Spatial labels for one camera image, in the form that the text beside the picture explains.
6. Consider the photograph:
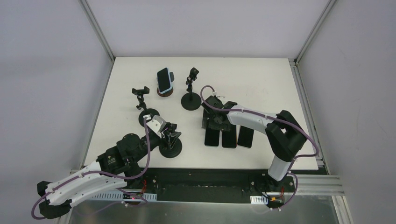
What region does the teal phone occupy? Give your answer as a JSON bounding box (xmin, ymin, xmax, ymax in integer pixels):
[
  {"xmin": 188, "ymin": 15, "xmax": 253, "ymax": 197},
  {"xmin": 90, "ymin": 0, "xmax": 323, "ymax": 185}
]
[{"xmin": 204, "ymin": 127, "xmax": 220, "ymax": 147}]

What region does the black phone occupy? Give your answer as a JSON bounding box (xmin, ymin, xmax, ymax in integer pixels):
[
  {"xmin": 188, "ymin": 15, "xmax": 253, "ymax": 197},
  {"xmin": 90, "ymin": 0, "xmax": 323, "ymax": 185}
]
[
  {"xmin": 221, "ymin": 129, "xmax": 237, "ymax": 148},
  {"xmin": 237, "ymin": 126, "xmax": 254, "ymax": 148}
]

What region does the black round-base phone stand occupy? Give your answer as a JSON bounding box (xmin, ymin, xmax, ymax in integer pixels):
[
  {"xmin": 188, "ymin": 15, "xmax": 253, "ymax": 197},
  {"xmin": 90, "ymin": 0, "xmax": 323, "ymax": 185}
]
[{"xmin": 181, "ymin": 67, "xmax": 201, "ymax": 111}]

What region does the brown-base phone holder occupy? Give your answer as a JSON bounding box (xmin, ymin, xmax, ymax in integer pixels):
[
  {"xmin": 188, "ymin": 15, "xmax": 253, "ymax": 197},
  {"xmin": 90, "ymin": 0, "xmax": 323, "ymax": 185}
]
[{"xmin": 156, "ymin": 68, "xmax": 174, "ymax": 97}]

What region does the blue-cased phone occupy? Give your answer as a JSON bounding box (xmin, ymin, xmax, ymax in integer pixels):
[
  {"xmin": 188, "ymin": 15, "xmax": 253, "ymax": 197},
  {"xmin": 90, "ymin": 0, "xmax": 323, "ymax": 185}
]
[{"xmin": 156, "ymin": 68, "xmax": 172, "ymax": 94}]

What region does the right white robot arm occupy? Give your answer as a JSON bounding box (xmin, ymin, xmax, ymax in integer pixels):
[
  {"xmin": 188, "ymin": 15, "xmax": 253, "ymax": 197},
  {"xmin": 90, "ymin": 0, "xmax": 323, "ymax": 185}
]
[{"xmin": 202, "ymin": 96, "xmax": 308, "ymax": 191}]

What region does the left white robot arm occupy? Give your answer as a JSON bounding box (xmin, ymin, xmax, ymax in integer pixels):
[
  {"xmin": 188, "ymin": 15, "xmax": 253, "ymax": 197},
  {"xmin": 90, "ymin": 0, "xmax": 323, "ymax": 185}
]
[{"xmin": 31, "ymin": 120, "xmax": 182, "ymax": 220}]

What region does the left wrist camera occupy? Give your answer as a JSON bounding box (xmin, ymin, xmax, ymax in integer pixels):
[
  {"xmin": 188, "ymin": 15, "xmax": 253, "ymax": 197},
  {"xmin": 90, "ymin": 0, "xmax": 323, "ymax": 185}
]
[{"xmin": 143, "ymin": 114, "xmax": 166, "ymax": 138}]

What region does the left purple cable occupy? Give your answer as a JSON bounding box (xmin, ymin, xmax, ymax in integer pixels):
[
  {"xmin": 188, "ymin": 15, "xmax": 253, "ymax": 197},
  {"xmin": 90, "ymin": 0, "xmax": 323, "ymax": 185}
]
[{"xmin": 31, "ymin": 116, "xmax": 152, "ymax": 221}]

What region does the purple cable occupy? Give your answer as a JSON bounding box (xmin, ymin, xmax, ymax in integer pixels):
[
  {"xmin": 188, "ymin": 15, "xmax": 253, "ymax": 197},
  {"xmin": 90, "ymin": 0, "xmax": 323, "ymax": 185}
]
[
  {"xmin": 31, "ymin": 116, "xmax": 152, "ymax": 221},
  {"xmin": 200, "ymin": 85, "xmax": 320, "ymax": 211}
]

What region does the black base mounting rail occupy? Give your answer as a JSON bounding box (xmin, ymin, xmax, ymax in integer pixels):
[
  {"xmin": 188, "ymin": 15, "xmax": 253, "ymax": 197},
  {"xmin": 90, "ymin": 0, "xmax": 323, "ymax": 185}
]
[{"xmin": 126, "ymin": 168, "xmax": 295, "ymax": 204}]

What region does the left white cable duct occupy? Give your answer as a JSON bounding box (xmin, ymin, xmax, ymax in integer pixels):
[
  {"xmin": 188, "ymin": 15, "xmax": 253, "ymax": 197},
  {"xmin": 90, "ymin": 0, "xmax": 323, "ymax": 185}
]
[{"xmin": 90, "ymin": 190, "xmax": 157, "ymax": 202}]

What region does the white cable duct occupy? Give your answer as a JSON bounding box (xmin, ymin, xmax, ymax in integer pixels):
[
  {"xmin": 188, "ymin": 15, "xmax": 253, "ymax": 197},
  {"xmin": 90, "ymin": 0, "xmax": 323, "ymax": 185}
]
[
  {"xmin": 90, "ymin": 190, "xmax": 157, "ymax": 202},
  {"xmin": 250, "ymin": 196, "xmax": 269, "ymax": 205}
]

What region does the right white cable duct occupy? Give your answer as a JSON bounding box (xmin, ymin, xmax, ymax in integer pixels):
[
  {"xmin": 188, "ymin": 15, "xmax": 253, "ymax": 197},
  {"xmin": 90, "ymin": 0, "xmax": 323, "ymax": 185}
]
[{"xmin": 250, "ymin": 196, "xmax": 269, "ymax": 205}]

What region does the right aluminium frame post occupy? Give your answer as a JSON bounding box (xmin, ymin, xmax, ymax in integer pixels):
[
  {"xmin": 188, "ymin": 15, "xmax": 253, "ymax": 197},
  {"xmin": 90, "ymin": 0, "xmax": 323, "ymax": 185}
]
[{"xmin": 294, "ymin": 0, "xmax": 338, "ymax": 65}]

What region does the aluminium frame post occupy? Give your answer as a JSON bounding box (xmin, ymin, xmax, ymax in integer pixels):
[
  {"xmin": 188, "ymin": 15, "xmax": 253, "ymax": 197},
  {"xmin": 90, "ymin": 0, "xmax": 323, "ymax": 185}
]
[
  {"xmin": 294, "ymin": 0, "xmax": 338, "ymax": 65},
  {"xmin": 79, "ymin": 0, "xmax": 116, "ymax": 64}
]

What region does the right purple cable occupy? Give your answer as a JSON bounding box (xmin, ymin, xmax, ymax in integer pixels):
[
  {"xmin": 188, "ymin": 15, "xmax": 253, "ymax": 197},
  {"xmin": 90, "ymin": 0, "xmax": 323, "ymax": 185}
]
[{"xmin": 200, "ymin": 85, "xmax": 320, "ymax": 211}]

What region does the left aluminium frame post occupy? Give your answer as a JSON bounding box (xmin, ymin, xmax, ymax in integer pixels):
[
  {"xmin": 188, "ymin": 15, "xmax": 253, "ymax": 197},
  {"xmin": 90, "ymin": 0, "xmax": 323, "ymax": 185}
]
[{"xmin": 79, "ymin": 0, "xmax": 116, "ymax": 64}]

